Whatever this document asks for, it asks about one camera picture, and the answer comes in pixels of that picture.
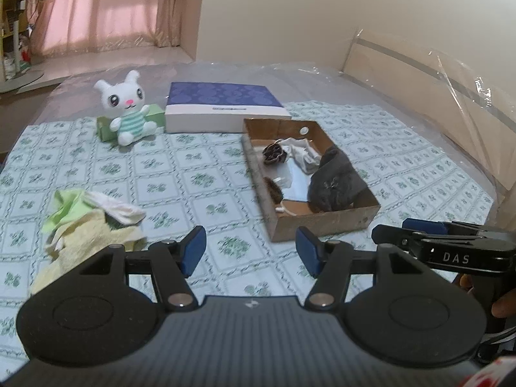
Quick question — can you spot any white plush bunny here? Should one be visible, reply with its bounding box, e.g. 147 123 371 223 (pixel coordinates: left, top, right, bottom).
93 69 159 147

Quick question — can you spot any wooden headboard in plastic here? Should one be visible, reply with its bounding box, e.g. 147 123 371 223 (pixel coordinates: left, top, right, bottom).
343 30 515 191

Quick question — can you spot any white folded cloth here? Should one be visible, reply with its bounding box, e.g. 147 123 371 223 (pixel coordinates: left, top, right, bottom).
83 191 146 225

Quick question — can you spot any white glove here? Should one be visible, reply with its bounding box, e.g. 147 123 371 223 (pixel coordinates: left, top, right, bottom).
278 137 321 175

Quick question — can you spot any cream fluffy towel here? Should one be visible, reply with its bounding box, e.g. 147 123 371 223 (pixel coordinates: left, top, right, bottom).
30 209 146 294

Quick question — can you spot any black fabric bag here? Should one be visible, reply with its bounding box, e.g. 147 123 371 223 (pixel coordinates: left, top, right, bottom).
307 146 367 212

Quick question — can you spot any green tissue box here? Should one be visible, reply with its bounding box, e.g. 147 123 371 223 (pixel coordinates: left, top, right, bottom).
96 104 164 146

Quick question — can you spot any wooden bookshelf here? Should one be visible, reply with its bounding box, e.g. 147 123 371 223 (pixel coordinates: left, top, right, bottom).
1 0 27 82

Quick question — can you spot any brown cardboard box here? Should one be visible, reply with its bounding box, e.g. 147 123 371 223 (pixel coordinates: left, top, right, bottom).
242 119 380 242

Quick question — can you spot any person's right hand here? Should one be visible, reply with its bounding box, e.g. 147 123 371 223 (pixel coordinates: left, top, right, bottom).
454 273 515 318

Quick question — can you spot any blue and white gift box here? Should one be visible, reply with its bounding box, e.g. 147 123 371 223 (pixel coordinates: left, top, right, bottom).
164 81 291 134

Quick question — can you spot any light green cloth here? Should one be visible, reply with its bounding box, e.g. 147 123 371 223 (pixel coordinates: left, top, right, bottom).
42 189 94 233

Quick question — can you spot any brown furry scrunchie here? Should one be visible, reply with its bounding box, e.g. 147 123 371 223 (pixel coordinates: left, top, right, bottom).
263 176 283 204

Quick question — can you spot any pink curtain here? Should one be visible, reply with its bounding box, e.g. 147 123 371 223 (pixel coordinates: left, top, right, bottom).
28 0 202 58

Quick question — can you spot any dark purple velvet scrunchie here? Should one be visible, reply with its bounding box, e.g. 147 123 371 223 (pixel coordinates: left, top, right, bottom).
262 142 288 166

